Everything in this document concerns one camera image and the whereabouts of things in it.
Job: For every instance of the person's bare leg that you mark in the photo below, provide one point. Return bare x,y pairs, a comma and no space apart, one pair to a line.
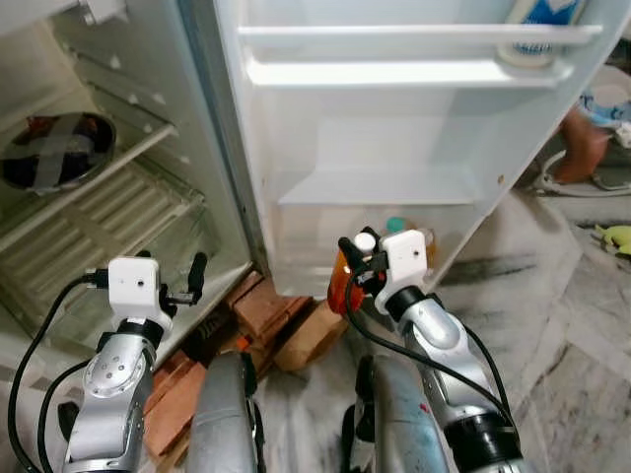
582,148

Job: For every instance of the green capped bottle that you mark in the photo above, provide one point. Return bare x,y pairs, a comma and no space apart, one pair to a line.
395,225

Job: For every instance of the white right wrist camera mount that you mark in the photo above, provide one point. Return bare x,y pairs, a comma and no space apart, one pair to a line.
406,258

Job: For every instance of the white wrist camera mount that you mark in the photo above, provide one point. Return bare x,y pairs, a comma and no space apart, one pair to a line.
133,286
406,258

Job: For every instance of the white fridge cabinet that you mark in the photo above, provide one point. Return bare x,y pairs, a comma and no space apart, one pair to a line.
148,59

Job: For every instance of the white ribbed fridge shelf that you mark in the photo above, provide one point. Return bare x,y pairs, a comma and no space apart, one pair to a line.
99,236

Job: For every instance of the white milk bottle blue label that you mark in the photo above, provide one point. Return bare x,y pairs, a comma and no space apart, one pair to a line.
537,30

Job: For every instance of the yellow-green plush toy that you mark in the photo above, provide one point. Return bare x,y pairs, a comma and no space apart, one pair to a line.
613,239

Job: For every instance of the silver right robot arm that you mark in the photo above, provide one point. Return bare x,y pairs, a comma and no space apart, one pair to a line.
444,345

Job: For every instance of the white fridge door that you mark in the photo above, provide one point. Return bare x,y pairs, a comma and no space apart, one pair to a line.
394,148

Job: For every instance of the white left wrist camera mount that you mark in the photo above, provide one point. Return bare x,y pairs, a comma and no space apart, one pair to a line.
133,286

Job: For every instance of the grey right robot leg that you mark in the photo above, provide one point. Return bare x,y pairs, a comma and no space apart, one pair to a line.
399,424

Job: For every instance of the baby bouncer seat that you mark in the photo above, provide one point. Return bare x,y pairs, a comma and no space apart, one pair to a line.
601,99

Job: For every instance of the black round pan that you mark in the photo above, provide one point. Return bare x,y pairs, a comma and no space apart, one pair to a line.
54,148

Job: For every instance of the clear fridge shelf white trim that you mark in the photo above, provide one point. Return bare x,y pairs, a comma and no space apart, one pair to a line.
128,163

